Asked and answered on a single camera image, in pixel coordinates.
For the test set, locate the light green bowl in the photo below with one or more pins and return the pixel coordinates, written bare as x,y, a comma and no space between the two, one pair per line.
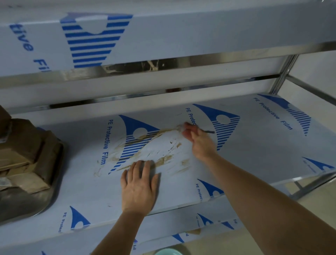
168,252

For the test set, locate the steel shelf rack with film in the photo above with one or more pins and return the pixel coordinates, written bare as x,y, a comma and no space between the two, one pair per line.
236,136

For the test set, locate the person's right hand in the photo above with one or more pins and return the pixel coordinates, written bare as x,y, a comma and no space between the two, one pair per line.
202,145

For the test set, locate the brown wrapped block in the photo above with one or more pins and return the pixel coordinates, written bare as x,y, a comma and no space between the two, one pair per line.
51,157
19,141
28,181

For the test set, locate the person's left thumb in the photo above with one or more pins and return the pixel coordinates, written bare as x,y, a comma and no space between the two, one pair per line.
155,182

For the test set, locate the person's left little finger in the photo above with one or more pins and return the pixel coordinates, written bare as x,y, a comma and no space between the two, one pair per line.
124,178

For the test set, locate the person's right forearm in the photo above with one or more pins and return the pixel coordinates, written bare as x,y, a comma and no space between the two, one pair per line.
267,207

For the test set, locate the person's left middle finger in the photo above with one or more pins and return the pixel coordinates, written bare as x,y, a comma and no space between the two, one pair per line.
139,170

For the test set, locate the person's right fingers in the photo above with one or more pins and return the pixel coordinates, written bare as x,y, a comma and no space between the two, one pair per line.
189,131

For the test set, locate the thin dark scraping tool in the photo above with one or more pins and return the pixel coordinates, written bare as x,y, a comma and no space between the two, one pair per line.
208,131

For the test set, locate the metal tray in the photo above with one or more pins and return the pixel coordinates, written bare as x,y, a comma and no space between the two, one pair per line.
23,205

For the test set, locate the person's left hand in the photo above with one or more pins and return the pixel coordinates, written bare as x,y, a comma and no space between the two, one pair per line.
137,193

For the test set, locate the person's left forearm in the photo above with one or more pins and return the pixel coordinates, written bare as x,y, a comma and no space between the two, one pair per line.
119,235

